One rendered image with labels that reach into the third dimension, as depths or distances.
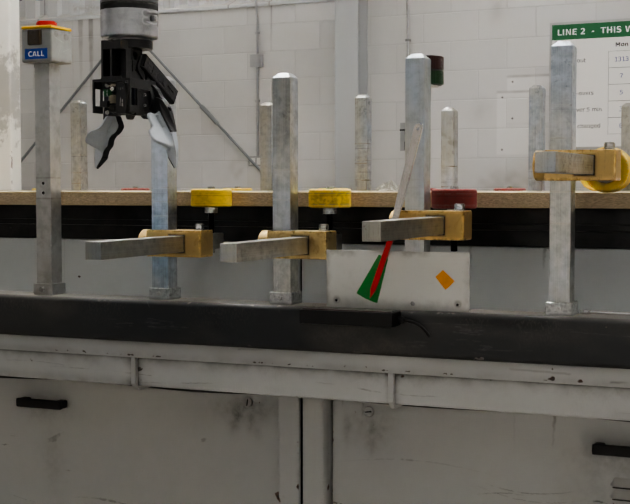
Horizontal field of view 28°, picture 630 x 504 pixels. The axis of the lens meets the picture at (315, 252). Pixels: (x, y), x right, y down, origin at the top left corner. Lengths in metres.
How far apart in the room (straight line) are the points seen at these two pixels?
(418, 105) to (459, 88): 7.65
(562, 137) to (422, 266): 0.32
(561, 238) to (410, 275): 0.27
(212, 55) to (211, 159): 0.88
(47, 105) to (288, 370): 0.70
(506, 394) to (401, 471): 0.40
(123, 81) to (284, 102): 0.39
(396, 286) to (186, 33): 8.87
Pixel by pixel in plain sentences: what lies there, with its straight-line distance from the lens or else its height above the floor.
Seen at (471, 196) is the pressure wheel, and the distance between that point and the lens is 2.21.
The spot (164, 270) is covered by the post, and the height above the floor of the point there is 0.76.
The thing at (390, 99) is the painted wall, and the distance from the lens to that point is 10.00.
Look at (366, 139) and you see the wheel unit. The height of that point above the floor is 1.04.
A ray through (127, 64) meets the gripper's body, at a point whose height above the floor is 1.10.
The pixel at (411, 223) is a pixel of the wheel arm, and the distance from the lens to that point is 1.97.
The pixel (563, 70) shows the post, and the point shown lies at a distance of 2.09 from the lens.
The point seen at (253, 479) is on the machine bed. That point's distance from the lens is 2.62.
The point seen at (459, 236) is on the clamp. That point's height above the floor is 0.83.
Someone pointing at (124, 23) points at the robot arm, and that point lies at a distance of 1.97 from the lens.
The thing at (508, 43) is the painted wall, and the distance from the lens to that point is 9.70.
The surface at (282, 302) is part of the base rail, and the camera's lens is 2.25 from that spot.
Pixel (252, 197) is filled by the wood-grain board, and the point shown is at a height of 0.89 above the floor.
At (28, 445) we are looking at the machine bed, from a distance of 2.89.
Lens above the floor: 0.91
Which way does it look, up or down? 3 degrees down
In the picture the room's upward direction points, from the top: straight up
